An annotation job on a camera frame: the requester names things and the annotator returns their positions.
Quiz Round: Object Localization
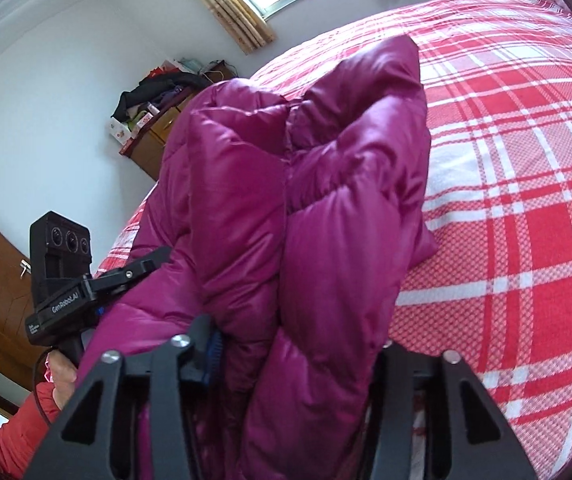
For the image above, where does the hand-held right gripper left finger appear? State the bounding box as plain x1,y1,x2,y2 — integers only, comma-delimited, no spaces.
25,314,227,480

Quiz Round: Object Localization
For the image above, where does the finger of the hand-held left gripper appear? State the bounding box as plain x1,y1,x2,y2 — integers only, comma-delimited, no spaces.
93,246,173,306

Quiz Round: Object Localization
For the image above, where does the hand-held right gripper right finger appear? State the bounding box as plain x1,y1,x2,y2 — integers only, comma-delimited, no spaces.
361,340,536,480

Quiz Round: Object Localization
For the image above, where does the magenta down jacket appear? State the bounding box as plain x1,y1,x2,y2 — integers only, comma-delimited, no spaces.
73,35,439,480

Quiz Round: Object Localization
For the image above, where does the person's left hand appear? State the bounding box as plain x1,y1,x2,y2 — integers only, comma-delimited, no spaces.
46,350,79,408

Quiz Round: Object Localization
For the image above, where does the wooden cabinet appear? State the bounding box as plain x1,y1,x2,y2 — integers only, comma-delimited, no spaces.
118,62,239,183

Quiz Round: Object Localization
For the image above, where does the white carton box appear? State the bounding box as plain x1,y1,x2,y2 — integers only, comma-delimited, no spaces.
108,117,134,143

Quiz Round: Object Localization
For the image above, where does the black jacket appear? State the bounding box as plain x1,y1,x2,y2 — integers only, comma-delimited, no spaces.
111,71,211,118

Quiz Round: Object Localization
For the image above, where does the purple cloth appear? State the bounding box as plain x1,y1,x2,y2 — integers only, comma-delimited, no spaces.
158,87,187,108

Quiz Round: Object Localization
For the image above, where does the bed with red plaid sheet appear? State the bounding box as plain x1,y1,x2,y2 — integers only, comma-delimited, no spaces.
93,0,572,480

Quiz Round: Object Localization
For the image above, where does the beige curtain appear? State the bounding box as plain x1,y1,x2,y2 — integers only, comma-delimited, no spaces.
166,0,275,54

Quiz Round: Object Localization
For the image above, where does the white cable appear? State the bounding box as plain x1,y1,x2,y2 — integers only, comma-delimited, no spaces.
201,62,229,83

